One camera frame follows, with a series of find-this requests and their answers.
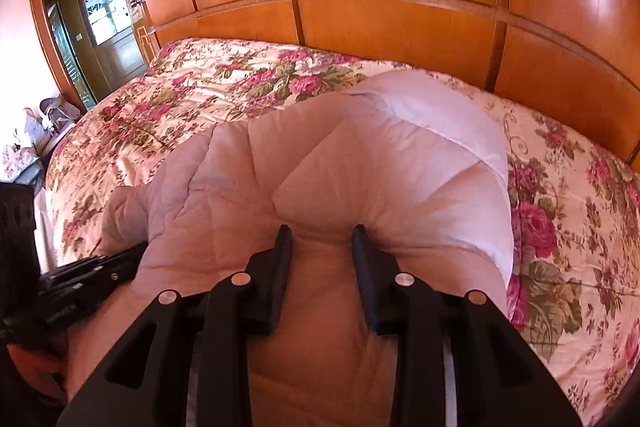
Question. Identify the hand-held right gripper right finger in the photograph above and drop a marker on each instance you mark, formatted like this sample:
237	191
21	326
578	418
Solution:
362	262

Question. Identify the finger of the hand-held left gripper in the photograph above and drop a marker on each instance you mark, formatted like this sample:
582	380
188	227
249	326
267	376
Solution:
110	264

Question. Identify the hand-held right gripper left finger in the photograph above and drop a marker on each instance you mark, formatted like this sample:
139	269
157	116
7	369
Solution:
280	257

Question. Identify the white quilted jacket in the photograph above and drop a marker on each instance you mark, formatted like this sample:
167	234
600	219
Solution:
350	147

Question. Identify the person's left hand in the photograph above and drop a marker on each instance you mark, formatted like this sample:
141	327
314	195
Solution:
35	364

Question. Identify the dark cloth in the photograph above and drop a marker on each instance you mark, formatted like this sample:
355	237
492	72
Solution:
15	237

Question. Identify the beige handbag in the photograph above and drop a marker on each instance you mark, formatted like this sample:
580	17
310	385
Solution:
55	114

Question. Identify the floral bedspread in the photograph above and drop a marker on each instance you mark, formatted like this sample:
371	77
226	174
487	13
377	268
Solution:
210	87

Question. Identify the wooden glass door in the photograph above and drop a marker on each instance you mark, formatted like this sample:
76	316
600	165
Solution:
95	7

